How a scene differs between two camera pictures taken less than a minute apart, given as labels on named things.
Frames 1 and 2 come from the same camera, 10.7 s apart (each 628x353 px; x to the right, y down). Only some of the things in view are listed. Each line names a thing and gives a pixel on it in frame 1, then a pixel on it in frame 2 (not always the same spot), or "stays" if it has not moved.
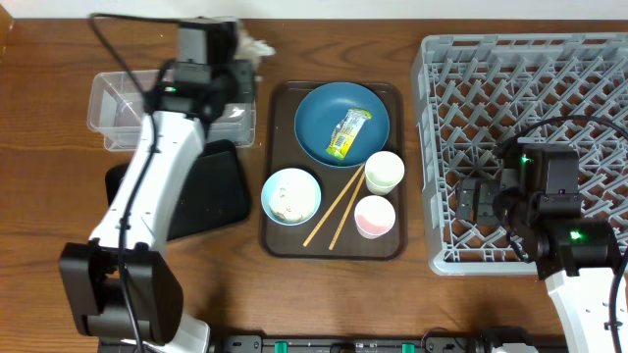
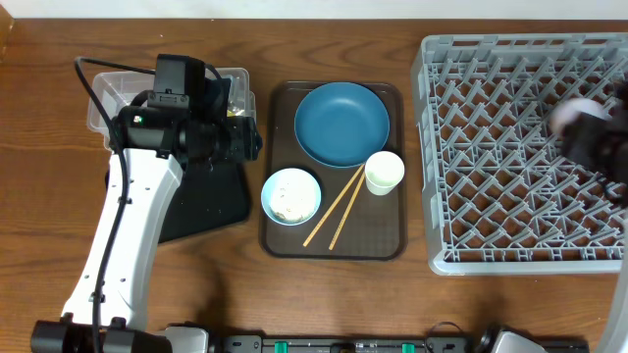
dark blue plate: (322, 109) stays
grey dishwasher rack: (475, 92) stays
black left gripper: (243, 76) to (242, 133)
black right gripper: (479, 201) to (590, 145)
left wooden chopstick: (333, 205) stays
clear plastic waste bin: (116, 111) stays
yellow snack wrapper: (346, 130) to (232, 114)
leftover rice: (292, 194) stays
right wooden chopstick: (348, 210) stays
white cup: (384, 171) stays
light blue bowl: (290, 196) stays
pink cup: (374, 217) to (564, 111)
